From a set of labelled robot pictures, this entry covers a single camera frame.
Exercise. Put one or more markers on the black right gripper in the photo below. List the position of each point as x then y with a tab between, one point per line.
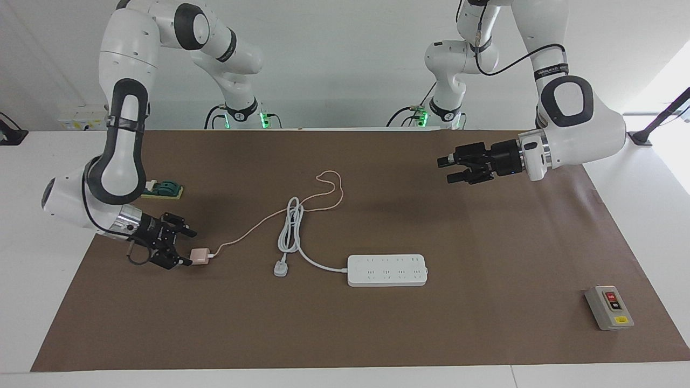
153	234

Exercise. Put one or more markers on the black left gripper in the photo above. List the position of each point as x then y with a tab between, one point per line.
496	159

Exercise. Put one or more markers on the pink charger adapter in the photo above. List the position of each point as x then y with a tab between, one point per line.
200	256

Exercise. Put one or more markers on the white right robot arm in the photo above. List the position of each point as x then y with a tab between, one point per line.
129	64

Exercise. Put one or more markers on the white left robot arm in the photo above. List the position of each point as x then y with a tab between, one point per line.
587	134

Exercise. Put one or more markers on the white power strip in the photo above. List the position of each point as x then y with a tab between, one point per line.
388	270

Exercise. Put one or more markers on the white box with yellow labels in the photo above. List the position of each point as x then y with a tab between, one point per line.
81	121

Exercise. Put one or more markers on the brown table mat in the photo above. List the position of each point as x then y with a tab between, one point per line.
377	334

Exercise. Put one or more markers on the green knife switch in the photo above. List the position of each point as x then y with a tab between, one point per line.
168	188

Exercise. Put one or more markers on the black clamp mount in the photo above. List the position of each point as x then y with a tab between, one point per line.
11	134

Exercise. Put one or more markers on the grey on-off switch box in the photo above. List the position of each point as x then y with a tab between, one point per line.
609	308

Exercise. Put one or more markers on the black camera stand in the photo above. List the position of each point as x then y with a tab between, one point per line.
660	117

